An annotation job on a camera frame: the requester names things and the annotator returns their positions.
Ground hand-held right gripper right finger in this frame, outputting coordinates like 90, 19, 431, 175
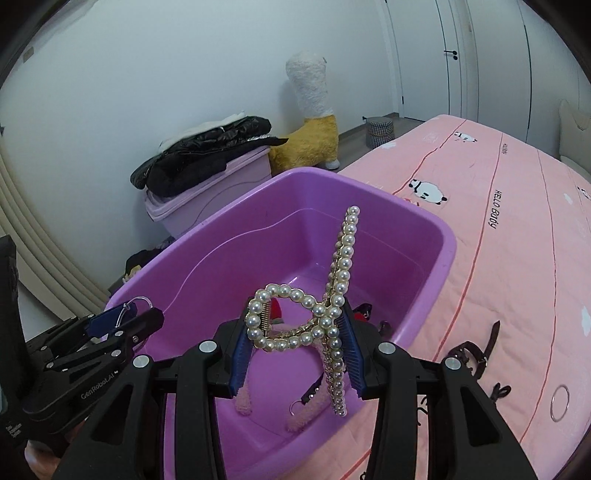
339, 307, 539, 480

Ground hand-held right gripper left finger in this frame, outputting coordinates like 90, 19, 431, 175
53, 318, 254, 480

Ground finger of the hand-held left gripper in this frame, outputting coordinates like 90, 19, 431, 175
44, 308, 165, 373
44, 302, 140, 359

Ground silver bangle ring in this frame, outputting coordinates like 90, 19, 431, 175
550, 386, 570, 422
121, 296, 154, 326

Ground pink strawberry plush headband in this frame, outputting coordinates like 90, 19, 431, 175
233, 299, 333, 435

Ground black studded strap keychain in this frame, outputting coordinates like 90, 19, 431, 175
288, 302, 393, 416

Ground pearl hair claw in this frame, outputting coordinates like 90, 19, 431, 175
244, 206, 361, 418

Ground black wristwatch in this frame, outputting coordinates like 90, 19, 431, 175
443, 320, 502, 381

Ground purple plastic basin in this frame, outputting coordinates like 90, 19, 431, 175
102, 167, 458, 480

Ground dark clothes on floor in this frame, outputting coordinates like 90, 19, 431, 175
124, 248, 167, 283

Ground beige pleated curtain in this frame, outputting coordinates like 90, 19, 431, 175
0, 152, 109, 315

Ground lavender storage box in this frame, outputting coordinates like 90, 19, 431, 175
144, 145, 272, 241

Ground pink printed bedsheet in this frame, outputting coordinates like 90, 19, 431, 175
161, 114, 591, 480

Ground black puffer jacket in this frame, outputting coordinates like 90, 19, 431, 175
130, 115, 272, 197

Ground white cloth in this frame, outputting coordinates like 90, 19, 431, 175
156, 110, 247, 155

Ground checked fabric basket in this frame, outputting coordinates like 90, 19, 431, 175
365, 116, 395, 149

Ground white and yellow alpaca plush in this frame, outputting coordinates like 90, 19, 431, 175
269, 54, 340, 176

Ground beige sofa cushion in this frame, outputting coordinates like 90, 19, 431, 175
558, 99, 591, 178

